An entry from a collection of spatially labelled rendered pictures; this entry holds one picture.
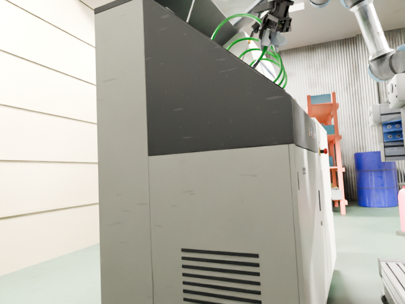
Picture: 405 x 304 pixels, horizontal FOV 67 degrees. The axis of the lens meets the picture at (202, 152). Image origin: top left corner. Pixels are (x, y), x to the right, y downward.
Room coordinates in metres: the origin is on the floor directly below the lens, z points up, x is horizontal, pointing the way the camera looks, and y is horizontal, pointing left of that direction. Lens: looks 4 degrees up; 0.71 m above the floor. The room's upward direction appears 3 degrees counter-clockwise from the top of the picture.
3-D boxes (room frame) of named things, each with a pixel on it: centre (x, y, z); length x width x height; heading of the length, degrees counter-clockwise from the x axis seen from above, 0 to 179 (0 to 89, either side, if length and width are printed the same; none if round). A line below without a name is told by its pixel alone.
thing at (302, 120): (1.30, -0.43, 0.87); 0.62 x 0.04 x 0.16; 153
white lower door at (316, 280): (1.29, -0.45, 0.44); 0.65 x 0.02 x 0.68; 153
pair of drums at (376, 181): (5.76, -3.26, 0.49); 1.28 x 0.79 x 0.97; 159
